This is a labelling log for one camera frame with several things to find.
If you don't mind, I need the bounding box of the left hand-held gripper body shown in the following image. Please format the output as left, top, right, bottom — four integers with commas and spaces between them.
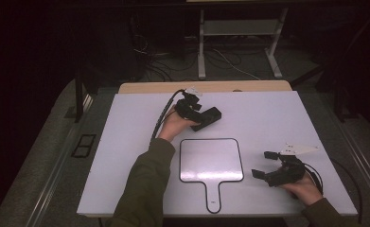
174, 87, 203, 123

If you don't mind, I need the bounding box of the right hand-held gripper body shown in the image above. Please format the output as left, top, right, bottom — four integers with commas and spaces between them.
263, 143, 321, 188

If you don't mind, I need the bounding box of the black glasses case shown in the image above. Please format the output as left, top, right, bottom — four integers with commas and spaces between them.
190, 106, 222, 132

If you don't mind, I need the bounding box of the person's left hand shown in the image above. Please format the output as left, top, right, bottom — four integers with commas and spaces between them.
157, 105, 200, 143

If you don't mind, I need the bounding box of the person's right hand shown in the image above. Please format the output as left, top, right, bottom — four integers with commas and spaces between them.
278, 171, 325, 208

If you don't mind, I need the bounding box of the white paddle-shaped mat black rim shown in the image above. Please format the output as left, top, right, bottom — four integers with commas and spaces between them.
178, 137, 245, 215

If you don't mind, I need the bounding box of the wooden table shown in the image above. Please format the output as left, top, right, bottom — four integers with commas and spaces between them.
118, 79, 293, 95

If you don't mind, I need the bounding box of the black metal stand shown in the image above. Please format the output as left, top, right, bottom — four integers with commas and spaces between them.
333, 79, 364, 123
73, 67, 94, 124

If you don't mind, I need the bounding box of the white metal stand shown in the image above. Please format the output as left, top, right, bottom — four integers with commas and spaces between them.
197, 8, 290, 80

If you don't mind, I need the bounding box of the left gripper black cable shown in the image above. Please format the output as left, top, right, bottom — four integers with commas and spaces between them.
150, 89, 185, 140

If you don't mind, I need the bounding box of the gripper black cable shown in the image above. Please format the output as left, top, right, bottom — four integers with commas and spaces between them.
304, 158, 363, 225
150, 89, 185, 140

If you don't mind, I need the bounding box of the bundle of black floor cables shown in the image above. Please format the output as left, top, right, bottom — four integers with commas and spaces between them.
131, 15, 200, 83

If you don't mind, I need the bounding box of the white floor cable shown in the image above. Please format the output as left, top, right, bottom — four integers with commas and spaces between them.
210, 46, 263, 81

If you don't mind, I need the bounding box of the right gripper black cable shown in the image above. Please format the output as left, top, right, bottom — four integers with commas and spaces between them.
304, 158, 363, 225

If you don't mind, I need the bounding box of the metal floor rail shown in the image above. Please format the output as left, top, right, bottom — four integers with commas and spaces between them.
335, 117, 370, 204
24, 124, 81, 227

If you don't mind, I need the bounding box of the black floor socket frame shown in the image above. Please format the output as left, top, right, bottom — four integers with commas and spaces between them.
70, 133, 97, 159

